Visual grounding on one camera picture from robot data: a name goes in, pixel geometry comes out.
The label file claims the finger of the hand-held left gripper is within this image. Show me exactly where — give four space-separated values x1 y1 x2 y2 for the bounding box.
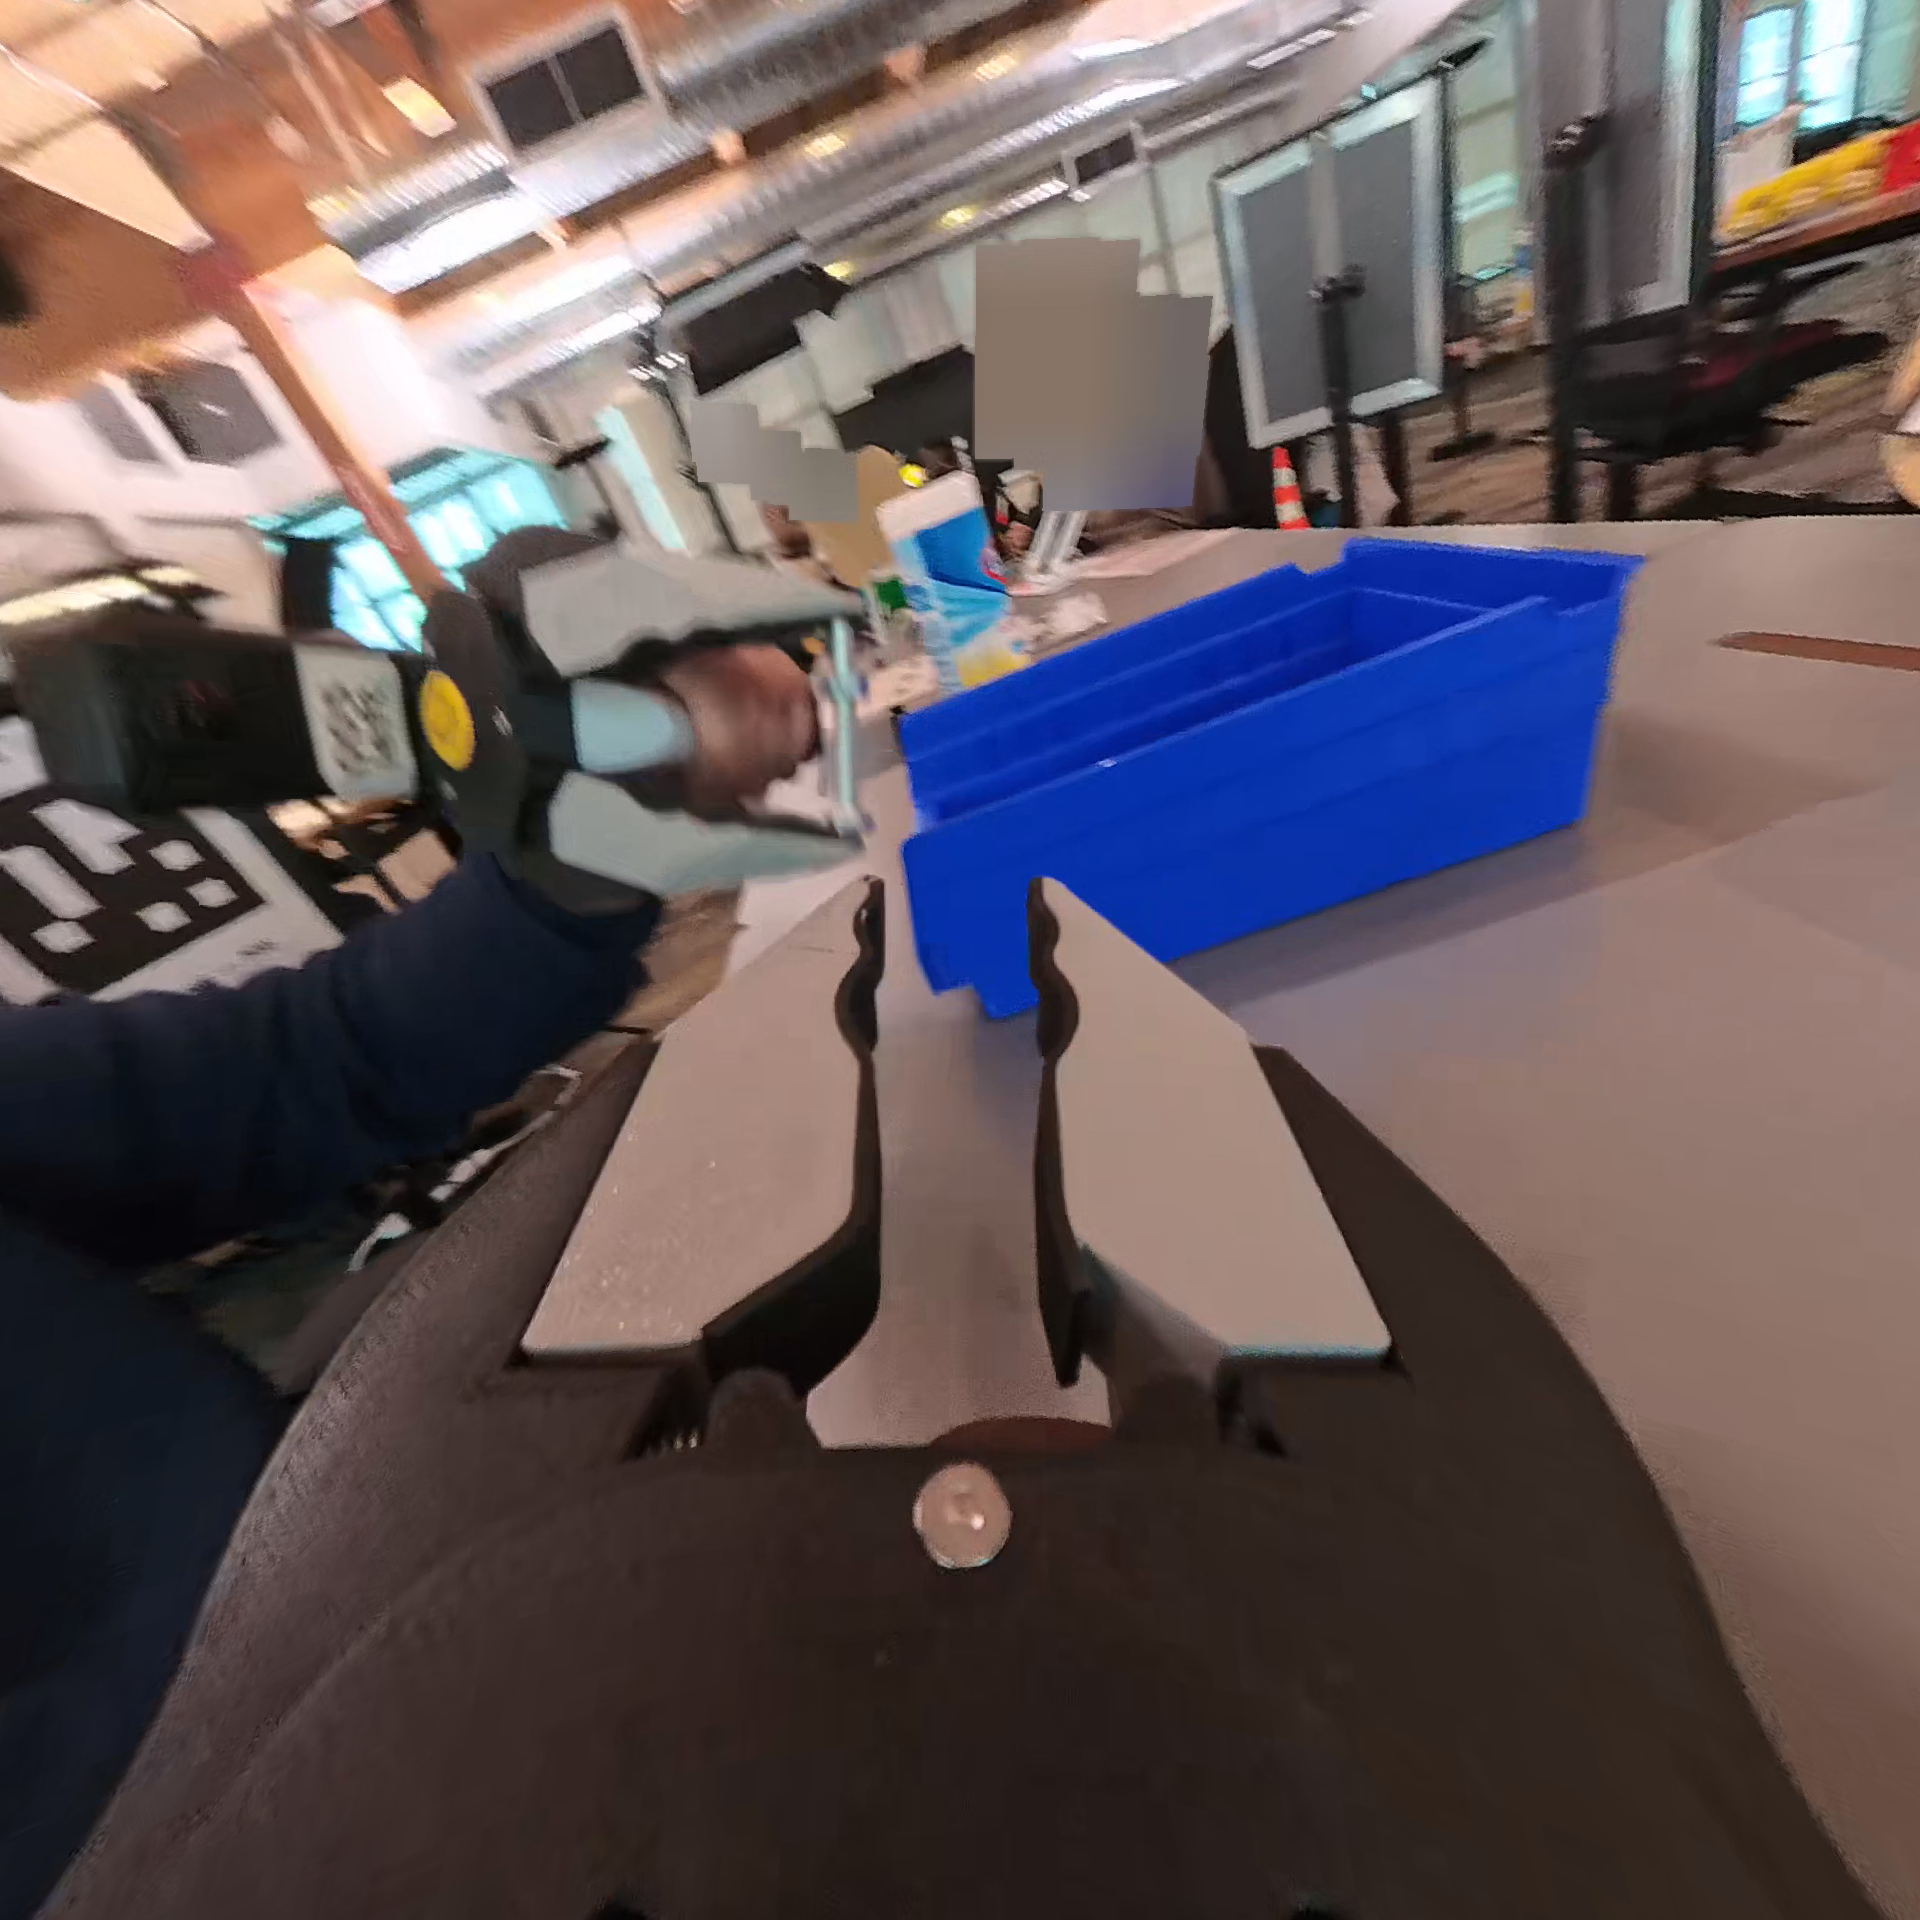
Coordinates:
547 768 875 915
516 544 874 680

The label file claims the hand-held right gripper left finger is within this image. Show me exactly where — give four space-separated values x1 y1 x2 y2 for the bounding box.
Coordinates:
518 877 886 1404

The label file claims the grey panel on stand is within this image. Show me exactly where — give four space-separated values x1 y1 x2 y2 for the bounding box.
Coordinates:
1209 76 1453 453
1535 0 1727 325

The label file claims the black white fiducial marker board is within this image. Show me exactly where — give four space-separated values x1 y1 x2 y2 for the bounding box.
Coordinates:
0 718 349 1007

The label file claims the person's left hand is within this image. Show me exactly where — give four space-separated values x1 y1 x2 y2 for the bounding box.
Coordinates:
657 645 828 825

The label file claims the silver metal bolt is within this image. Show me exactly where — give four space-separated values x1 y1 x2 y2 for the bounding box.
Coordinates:
814 613 875 840

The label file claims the black tripod stand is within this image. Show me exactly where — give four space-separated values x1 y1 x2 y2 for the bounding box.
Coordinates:
1307 267 1412 531

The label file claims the red black office chair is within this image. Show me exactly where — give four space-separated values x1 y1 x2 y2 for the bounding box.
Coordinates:
1575 321 1892 453

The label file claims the person's left forearm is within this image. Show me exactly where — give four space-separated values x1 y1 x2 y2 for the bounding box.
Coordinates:
0 853 662 1261

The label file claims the blue white wipes canister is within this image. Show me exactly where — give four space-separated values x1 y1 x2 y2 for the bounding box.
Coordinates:
874 471 1039 695

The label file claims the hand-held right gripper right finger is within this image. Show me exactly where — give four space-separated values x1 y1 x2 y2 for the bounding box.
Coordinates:
1026 877 1394 1389

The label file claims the person's dark clothing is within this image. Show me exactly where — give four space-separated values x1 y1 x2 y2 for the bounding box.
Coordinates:
0 1215 301 1907

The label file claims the blue plastic bin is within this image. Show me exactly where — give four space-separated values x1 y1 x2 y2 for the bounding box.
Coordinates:
897 537 1644 1022

